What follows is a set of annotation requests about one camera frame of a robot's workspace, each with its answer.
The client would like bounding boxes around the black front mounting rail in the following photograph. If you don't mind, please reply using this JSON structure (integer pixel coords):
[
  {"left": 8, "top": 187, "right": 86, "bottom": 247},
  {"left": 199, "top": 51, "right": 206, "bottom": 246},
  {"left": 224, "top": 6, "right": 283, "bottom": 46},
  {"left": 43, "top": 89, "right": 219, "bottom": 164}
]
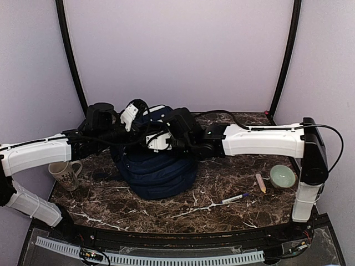
[{"left": 26, "top": 212, "right": 330, "bottom": 249}]

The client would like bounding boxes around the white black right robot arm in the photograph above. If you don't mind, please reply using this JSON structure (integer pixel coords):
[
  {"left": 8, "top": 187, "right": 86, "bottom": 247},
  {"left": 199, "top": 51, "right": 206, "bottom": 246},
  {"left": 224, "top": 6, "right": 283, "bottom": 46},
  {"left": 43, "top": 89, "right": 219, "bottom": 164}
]
[{"left": 145, "top": 108, "right": 332, "bottom": 223}]

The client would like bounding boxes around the black right corner post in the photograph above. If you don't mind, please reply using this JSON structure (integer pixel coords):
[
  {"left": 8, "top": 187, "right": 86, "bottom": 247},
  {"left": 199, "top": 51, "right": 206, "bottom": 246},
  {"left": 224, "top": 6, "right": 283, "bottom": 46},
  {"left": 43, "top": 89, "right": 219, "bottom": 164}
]
[{"left": 267, "top": 0, "right": 302, "bottom": 120}]

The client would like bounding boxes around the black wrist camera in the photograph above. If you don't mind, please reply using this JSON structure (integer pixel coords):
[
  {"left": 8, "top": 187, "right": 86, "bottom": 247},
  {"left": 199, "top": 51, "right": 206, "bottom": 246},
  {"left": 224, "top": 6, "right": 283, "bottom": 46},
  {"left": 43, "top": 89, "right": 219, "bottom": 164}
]
[
  {"left": 85, "top": 103, "right": 114, "bottom": 130},
  {"left": 165, "top": 108, "right": 196, "bottom": 137}
]

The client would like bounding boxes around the navy blue student backpack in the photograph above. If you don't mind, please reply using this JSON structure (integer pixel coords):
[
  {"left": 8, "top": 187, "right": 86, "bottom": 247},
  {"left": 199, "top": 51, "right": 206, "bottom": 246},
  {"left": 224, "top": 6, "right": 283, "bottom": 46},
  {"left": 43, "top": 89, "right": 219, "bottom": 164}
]
[{"left": 110, "top": 104, "right": 199, "bottom": 200}]

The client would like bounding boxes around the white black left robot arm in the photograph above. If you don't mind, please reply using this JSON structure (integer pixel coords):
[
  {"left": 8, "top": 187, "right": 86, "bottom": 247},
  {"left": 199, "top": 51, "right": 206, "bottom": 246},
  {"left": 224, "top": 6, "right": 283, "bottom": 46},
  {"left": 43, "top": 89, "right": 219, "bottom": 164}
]
[{"left": 1, "top": 99, "right": 151, "bottom": 227}]

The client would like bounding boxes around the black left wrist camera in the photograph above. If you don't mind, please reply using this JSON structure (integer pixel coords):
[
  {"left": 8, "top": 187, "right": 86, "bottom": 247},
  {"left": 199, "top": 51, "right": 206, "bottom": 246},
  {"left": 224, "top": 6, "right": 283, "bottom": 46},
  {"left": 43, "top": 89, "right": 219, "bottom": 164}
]
[{"left": 85, "top": 103, "right": 114, "bottom": 130}]

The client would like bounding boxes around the white marker purple cap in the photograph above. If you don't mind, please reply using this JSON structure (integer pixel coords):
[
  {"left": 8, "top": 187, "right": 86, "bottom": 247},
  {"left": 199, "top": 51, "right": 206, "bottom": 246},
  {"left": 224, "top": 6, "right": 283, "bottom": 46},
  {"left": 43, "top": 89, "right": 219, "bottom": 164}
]
[{"left": 221, "top": 193, "right": 249, "bottom": 204}]

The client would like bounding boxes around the grey slotted cable duct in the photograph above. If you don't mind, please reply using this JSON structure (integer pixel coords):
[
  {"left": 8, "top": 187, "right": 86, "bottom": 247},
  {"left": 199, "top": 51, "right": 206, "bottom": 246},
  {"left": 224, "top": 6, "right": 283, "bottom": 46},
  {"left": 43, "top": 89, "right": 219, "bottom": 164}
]
[{"left": 35, "top": 237, "right": 265, "bottom": 265}]

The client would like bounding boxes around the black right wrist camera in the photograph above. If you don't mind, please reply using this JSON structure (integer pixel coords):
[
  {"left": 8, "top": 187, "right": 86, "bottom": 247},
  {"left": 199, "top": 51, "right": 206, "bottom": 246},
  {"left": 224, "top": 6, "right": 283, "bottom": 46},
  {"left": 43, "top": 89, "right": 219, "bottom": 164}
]
[{"left": 165, "top": 108, "right": 196, "bottom": 137}]

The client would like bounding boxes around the pale green ceramic bowl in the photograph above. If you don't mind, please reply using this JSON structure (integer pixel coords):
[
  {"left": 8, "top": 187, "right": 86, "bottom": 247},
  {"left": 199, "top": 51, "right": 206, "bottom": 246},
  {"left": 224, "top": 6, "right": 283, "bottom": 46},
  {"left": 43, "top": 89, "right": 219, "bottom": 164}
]
[{"left": 270, "top": 165, "right": 296, "bottom": 189}]

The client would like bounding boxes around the black left corner post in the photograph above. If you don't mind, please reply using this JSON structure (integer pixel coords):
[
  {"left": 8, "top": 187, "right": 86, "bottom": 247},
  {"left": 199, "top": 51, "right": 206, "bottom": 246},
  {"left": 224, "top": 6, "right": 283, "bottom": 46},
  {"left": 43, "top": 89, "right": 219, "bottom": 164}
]
[{"left": 55, "top": 0, "right": 88, "bottom": 116}]

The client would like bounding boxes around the black corner post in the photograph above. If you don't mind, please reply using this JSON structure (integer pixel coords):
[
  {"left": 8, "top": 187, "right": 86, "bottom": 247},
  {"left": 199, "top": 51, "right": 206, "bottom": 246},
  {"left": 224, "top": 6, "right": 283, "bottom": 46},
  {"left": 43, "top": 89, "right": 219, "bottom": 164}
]
[
  {"left": 267, "top": 0, "right": 302, "bottom": 120},
  {"left": 55, "top": 0, "right": 88, "bottom": 116}
]

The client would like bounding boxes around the cream patterned ceramic mug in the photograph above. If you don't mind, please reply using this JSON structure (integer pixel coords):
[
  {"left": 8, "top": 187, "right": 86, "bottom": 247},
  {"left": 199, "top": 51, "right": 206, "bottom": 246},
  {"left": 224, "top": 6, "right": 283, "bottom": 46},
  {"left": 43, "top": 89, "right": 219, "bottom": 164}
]
[{"left": 48, "top": 161, "right": 83, "bottom": 192}]

